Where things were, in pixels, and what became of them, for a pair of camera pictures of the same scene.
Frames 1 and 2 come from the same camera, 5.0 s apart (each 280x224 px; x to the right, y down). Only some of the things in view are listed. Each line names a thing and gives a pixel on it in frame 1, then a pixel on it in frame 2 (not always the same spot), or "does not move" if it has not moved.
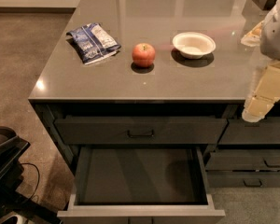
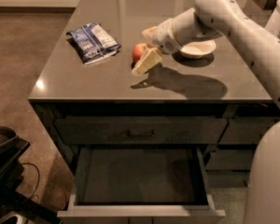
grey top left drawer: (99, 130) does not move
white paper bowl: (193, 45) does not move
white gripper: (276, 37) → (163, 35)
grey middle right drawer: (247, 160) does not move
